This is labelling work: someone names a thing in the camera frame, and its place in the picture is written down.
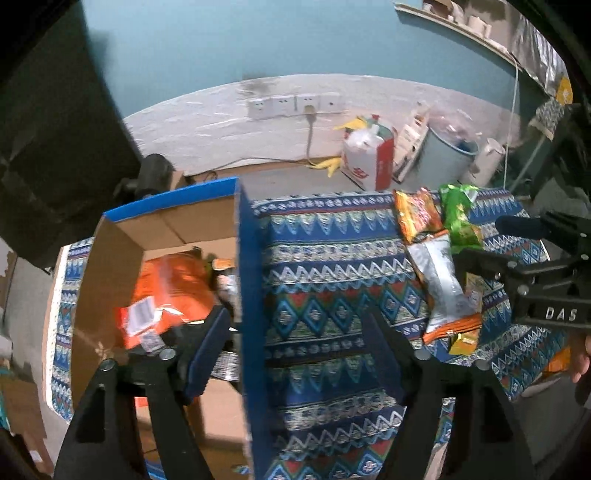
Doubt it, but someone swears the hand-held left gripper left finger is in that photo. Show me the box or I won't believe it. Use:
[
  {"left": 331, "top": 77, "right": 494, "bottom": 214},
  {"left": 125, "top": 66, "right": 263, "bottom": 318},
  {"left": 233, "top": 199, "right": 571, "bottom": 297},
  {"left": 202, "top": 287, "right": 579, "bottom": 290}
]
[{"left": 54, "top": 305, "right": 232, "bottom": 480}]

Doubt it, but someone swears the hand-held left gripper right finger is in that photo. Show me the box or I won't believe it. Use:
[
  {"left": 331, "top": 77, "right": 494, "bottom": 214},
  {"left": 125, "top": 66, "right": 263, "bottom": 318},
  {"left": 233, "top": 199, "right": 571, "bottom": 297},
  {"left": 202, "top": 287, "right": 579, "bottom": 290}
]
[{"left": 361, "top": 310, "right": 537, "bottom": 480}]

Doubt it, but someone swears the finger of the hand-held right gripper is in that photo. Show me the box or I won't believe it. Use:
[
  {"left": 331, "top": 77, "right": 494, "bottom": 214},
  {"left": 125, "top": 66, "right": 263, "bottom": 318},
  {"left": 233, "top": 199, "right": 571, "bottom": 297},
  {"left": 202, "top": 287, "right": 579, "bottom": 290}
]
[
  {"left": 454, "top": 248, "right": 528, "bottom": 288},
  {"left": 495, "top": 215, "right": 553, "bottom": 238}
]

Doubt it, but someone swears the small yellow snack packet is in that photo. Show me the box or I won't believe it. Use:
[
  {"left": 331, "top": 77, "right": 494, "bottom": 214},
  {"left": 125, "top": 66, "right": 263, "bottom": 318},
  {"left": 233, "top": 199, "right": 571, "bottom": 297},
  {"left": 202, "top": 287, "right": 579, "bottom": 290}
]
[{"left": 464, "top": 272, "right": 486, "bottom": 315}]

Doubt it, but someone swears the silver white snack packet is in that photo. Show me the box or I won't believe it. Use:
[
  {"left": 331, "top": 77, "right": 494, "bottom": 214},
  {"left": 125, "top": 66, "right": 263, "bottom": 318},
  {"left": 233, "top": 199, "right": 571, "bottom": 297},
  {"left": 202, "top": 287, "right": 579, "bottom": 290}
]
[{"left": 405, "top": 230, "right": 484, "bottom": 345}]

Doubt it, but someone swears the large red transparent snack bag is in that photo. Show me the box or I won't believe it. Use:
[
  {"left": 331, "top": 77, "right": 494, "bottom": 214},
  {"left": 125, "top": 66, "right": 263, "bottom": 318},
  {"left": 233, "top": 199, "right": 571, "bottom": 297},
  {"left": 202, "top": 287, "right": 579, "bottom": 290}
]
[{"left": 115, "top": 255, "right": 223, "bottom": 350}]

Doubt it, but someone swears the blue cardboard box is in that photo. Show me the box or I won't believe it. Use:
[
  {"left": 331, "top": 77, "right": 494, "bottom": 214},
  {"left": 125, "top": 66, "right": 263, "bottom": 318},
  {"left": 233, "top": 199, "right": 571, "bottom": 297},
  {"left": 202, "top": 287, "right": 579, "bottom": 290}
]
[{"left": 71, "top": 178, "right": 267, "bottom": 480}]

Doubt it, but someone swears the person's right hand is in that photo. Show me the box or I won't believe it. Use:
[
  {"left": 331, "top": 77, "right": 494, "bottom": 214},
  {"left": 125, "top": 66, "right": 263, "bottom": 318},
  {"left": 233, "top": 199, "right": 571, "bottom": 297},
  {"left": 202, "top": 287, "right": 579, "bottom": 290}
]
[{"left": 571, "top": 331, "right": 591, "bottom": 385}]

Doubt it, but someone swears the green printed snack packet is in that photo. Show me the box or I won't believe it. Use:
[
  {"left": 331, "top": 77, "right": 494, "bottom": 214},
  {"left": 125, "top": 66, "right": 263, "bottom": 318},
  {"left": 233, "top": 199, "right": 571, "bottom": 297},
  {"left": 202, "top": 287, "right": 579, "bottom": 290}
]
[{"left": 450, "top": 223, "right": 484, "bottom": 254}]

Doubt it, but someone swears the orange chips bag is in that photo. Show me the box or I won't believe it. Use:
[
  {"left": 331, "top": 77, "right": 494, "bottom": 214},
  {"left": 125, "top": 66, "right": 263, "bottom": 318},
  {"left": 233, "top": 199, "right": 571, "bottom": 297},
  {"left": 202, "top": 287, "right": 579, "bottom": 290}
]
[{"left": 544, "top": 345, "right": 574, "bottom": 376}]

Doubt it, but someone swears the green crinkled snack bag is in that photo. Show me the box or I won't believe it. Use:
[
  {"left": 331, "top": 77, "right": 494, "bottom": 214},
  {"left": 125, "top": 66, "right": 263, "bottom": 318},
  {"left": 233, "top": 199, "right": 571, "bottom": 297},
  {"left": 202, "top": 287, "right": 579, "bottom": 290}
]
[{"left": 438, "top": 183, "right": 482, "bottom": 228}]

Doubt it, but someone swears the silver small packet in box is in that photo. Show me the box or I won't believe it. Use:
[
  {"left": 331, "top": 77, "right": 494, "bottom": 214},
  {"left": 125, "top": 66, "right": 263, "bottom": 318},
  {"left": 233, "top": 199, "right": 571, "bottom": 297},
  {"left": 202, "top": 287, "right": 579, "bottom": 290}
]
[{"left": 214, "top": 274, "right": 241, "bottom": 319}]

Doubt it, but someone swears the white electric kettle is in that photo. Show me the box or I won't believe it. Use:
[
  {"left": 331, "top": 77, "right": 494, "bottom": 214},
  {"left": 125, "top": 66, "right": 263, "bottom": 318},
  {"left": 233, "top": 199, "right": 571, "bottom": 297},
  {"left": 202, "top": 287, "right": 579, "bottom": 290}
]
[{"left": 468, "top": 137, "right": 507, "bottom": 186}]

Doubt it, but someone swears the yellow orange snack packet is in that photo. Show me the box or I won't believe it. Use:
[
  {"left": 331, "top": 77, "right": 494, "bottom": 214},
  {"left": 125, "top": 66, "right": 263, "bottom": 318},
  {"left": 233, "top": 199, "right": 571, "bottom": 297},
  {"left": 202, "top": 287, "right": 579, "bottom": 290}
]
[{"left": 447, "top": 331, "right": 482, "bottom": 357}]

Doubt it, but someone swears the orange noodle snack packet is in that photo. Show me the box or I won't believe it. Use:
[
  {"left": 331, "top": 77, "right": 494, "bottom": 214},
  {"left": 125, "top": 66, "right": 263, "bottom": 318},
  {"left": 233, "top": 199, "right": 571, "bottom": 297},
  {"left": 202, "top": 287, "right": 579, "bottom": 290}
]
[{"left": 392, "top": 187, "right": 447, "bottom": 245}]

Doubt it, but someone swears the patterned blue blanket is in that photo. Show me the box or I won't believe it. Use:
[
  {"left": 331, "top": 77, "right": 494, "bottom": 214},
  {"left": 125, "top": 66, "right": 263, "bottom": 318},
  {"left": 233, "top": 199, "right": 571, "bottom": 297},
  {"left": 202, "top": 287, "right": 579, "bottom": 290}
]
[{"left": 44, "top": 187, "right": 574, "bottom": 480}]

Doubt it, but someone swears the light blue trash bin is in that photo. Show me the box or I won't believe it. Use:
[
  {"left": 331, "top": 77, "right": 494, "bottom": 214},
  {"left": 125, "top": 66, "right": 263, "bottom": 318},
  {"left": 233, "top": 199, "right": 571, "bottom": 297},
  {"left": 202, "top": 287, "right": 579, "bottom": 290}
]
[{"left": 414, "top": 119, "right": 482, "bottom": 184}]

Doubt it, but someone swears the white red flat carton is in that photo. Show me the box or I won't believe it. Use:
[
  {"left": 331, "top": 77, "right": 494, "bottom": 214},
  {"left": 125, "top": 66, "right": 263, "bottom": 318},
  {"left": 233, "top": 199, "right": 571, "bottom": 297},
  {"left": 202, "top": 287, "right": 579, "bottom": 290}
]
[{"left": 392, "top": 103, "right": 433, "bottom": 182}]

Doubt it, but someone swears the red white paper bag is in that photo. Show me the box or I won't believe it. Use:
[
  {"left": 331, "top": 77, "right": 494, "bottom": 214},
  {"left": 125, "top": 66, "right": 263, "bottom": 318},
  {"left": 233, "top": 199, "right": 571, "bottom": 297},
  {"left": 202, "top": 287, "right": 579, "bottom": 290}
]
[{"left": 341, "top": 114, "right": 399, "bottom": 192}]

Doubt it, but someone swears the banana peel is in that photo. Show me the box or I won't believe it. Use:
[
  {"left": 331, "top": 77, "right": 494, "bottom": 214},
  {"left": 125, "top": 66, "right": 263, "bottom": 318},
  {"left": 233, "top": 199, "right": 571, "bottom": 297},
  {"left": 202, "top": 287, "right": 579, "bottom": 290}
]
[{"left": 313, "top": 156, "right": 345, "bottom": 179}]

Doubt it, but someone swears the black round device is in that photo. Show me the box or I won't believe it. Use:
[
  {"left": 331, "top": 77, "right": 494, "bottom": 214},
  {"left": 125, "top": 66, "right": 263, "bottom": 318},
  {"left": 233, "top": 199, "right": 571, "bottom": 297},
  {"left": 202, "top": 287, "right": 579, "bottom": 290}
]
[{"left": 121, "top": 154, "right": 177, "bottom": 200}]

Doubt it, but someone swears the white paper roll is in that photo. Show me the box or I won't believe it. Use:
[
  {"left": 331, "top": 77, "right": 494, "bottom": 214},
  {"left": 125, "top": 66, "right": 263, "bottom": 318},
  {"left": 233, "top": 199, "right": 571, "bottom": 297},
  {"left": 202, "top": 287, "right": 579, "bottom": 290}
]
[{"left": 466, "top": 14, "right": 493, "bottom": 38}]

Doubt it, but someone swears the white cable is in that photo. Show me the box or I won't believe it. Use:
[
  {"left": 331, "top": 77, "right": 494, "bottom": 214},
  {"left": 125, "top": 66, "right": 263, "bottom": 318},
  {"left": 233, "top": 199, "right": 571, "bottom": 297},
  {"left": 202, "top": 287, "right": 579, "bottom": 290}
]
[{"left": 502, "top": 54, "right": 521, "bottom": 186}]

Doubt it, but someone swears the wooden wall shelf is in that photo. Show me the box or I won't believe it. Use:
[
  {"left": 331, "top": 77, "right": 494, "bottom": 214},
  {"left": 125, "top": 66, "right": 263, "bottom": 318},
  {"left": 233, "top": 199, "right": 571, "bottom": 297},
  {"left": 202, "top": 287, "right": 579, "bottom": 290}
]
[{"left": 394, "top": 0, "right": 556, "bottom": 89}]

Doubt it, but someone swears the grey plug cable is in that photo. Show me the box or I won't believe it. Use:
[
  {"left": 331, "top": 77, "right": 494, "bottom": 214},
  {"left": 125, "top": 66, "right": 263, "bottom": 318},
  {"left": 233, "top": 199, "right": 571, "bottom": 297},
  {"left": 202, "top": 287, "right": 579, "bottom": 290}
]
[{"left": 302, "top": 105, "right": 320, "bottom": 163}]

